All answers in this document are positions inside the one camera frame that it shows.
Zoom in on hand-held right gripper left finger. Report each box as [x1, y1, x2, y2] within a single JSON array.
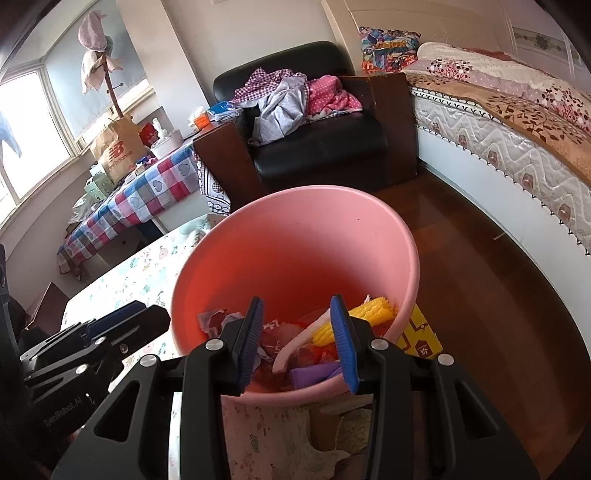
[[53, 296, 265, 480]]

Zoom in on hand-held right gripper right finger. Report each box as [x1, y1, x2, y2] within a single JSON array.
[[330, 294, 541, 480]]

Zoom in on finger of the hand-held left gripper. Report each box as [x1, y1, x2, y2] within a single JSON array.
[[24, 306, 171, 394], [19, 300, 148, 366]]

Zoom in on clear bag with red label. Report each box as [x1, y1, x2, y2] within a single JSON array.
[[293, 344, 340, 367]]

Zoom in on white foam piece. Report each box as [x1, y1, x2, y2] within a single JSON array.
[[271, 308, 339, 376]]

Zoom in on purple toy piece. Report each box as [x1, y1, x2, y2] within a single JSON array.
[[290, 360, 345, 389]]

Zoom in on colourful paper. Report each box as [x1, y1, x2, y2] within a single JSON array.
[[196, 308, 246, 341]]

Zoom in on yellow toy corn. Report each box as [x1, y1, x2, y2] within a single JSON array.
[[308, 295, 399, 348]]

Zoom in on pink plastic bucket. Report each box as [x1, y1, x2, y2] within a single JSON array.
[[170, 185, 421, 409]]

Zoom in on yellow cardboard box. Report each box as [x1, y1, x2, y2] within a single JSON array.
[[396, 302, 445, 361]]

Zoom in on green cardboard box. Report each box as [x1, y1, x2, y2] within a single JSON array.
[[83, 172, 115, 202]]

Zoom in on checkered cloth side table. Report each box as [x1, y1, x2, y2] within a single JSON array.
[[57, 140, 202, 276]]

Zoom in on brown paper bag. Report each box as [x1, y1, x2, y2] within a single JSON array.
[[88, 114, 149, 184]]

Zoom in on window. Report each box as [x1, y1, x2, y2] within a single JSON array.
[[0, 68, 80, 223]]

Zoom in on orange tissue box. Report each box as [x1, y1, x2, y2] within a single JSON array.
[[187, 107, 214, 131]]

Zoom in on wooden coat rack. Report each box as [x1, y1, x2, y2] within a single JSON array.
[[78, 46, 129, 121]]

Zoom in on blue plastic packet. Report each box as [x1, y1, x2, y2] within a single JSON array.
[[206, 100, 242, 123]]

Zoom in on grey garment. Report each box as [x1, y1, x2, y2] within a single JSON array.
[[248, 76, 311, 147]]

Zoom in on pink dotted garment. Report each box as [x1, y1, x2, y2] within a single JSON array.
[[306, 76, 364, 121]]

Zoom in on checkered shirt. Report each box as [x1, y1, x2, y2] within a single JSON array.
[[230, 68, 308, 110]]

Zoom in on bed with patterned blanket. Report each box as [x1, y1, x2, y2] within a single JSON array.
[[401, 41, 591, 258]]

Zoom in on colourful cartoon pillow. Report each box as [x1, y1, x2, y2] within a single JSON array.
[[359, 26, 422, 75]]

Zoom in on white headboard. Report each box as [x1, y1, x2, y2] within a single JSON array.
[[321, 0, 591, 75]]

